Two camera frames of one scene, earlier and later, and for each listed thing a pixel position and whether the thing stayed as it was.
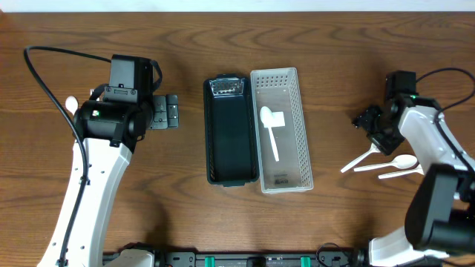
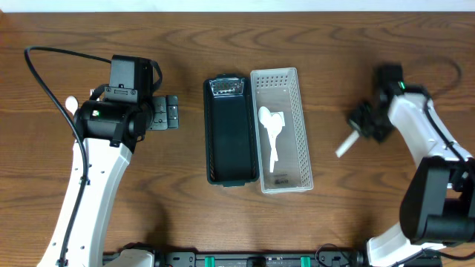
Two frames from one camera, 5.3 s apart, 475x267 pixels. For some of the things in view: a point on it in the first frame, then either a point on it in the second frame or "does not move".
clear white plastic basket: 278,89 does not move
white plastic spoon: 404,162 to 347,144
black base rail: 321,259 does not move
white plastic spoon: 374,149 to 276,127
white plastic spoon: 266,115 does not move
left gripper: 165,111 does not move
